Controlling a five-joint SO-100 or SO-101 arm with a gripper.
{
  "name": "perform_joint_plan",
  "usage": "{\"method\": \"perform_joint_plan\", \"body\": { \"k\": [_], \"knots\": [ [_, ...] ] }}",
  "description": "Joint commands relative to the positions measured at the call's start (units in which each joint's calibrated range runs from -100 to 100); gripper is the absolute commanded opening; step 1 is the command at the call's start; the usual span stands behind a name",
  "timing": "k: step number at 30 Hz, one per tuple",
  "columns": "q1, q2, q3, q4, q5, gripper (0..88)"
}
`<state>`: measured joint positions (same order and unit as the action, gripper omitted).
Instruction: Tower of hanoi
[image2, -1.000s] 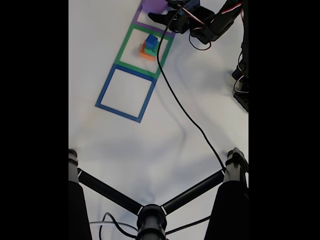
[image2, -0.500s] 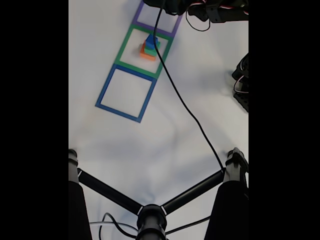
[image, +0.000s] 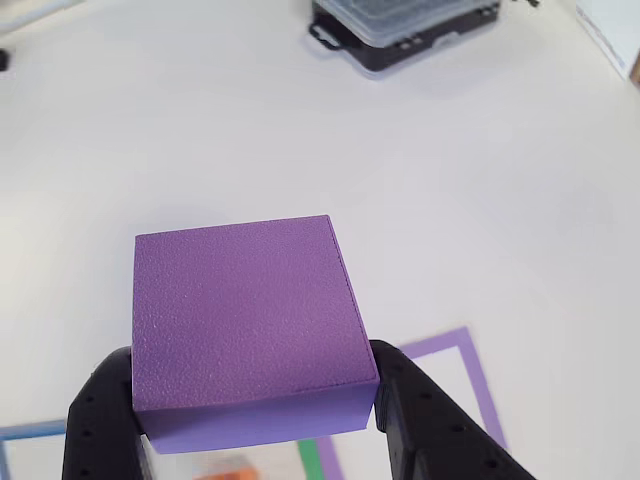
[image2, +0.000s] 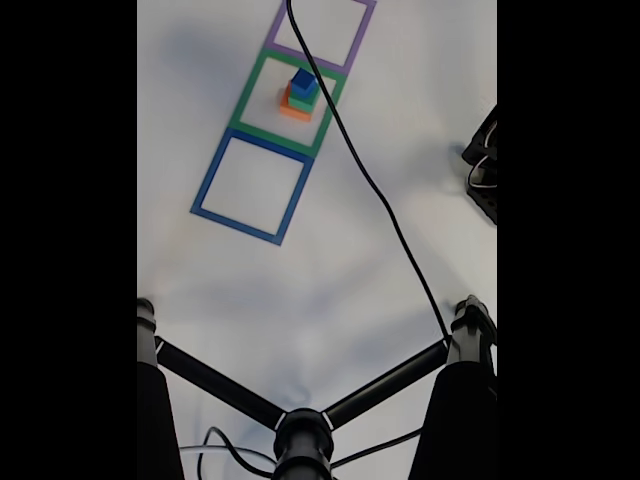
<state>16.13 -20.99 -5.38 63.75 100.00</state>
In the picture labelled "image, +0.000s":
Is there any orange square block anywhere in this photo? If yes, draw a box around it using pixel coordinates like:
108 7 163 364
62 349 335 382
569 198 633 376
192 462 261 480

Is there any purple square frame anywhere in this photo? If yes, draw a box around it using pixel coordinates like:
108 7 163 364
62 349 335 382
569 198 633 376
314 325 510 480

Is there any blue square frame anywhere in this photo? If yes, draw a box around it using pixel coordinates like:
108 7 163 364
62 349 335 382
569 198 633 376
0 419 69 480

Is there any green square frame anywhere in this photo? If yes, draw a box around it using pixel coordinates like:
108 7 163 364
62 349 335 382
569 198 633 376
297 439 326 480

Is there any purple square block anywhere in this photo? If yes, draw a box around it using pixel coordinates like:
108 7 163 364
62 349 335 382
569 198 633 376
130 214 380 455

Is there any white printed box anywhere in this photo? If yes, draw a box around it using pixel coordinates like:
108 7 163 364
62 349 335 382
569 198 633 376
573 0 640 81

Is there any black case with clear lid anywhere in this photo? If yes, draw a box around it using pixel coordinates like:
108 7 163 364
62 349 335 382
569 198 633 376
307 0 502 79

